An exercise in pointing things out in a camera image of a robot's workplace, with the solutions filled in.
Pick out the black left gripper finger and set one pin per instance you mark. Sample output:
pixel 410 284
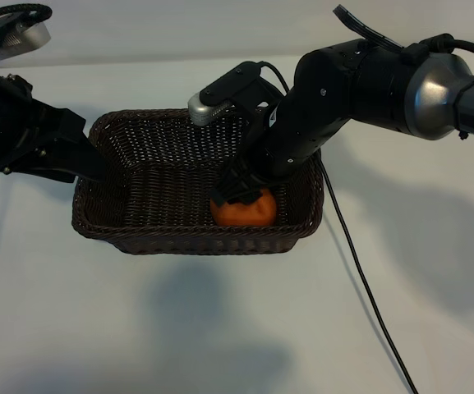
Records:
pixel 39 170
pixel 82 160

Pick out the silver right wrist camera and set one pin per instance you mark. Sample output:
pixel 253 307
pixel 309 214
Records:
pixel 201 111

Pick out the orange fruit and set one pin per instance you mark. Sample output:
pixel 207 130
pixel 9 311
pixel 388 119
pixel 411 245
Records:
pixel 245 215

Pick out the dark brown woven basket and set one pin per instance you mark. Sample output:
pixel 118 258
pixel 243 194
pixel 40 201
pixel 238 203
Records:
pixel 171 197

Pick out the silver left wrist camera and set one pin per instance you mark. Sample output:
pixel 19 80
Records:
pixel 29 39

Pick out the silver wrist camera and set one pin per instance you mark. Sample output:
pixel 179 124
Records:
pixel 29 39
pixel 201 111

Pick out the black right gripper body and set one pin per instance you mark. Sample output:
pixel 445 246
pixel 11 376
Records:
pixel 290 139

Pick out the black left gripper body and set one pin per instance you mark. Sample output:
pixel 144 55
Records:
pixel 6 123

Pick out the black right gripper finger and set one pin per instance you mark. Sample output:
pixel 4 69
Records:
pixel 255 191
pixel 232 184

